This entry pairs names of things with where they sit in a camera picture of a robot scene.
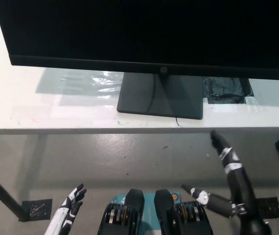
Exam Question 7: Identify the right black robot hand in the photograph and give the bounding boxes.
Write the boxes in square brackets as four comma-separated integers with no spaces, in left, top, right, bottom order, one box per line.
[181,129,260,219]

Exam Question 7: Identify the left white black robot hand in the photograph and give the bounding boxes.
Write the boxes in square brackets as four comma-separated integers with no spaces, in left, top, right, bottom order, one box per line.
[44,183,88,235]

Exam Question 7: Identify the black HP computer monitor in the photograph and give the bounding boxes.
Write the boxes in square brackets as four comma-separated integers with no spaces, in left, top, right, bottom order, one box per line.
[0,0,279,120]

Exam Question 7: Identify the thin black cable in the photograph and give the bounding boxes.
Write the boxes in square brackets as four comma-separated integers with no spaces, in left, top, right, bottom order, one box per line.
[148,73,184,129]

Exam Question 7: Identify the clear crinkled plastic film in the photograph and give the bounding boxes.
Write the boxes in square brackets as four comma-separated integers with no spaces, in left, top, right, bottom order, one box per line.
[56,70,122,108]

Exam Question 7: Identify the black teal robot torso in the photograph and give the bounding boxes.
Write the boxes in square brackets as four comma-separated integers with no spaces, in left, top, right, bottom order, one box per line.
[97,188,215,235]

